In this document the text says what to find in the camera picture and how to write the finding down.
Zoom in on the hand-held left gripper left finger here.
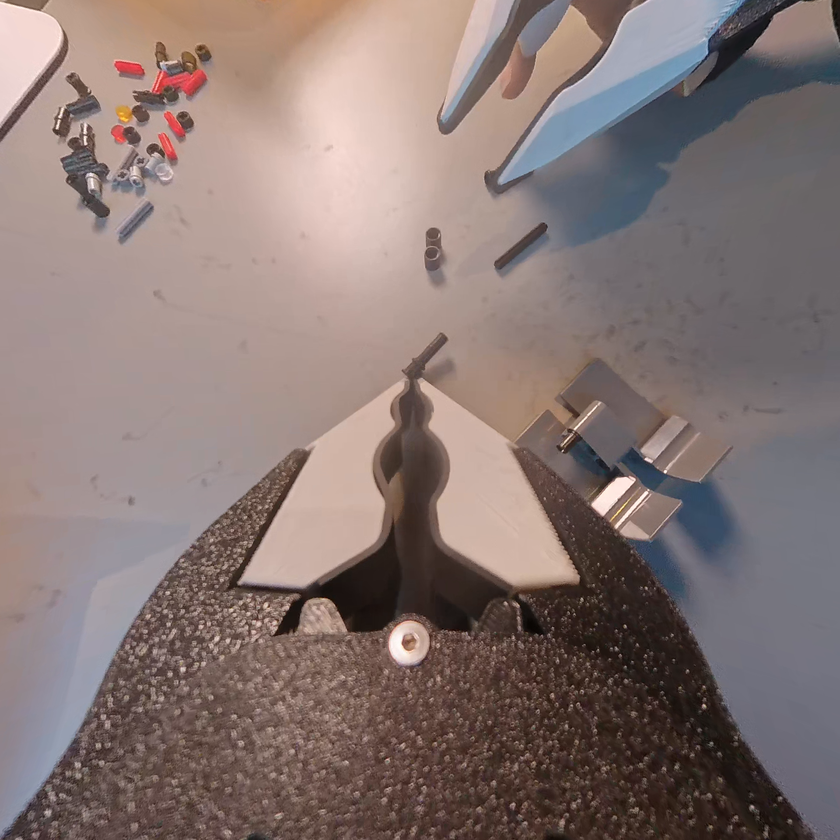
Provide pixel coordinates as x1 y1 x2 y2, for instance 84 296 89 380
236 381 411 595

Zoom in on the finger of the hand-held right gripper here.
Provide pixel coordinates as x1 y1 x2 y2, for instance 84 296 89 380
437 0 526 135
484 0 732 195

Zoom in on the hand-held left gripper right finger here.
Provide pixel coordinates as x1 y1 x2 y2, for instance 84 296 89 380
412 379 581 599

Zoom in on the silver toy scoop part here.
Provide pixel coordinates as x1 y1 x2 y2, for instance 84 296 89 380
513 357 735 543

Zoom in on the black toy axle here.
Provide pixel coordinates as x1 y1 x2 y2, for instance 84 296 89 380
493 222 550 270

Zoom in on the pile of small toy parts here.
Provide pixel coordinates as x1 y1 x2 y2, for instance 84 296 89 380
51 41 214 240

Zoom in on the grey desk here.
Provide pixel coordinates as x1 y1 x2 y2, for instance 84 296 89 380
0 0 840 840

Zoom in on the person's right hand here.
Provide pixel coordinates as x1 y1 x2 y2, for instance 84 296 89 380
499 0 632 101

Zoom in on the white folding stand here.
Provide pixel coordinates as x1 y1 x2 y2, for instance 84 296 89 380
0 0 69 140

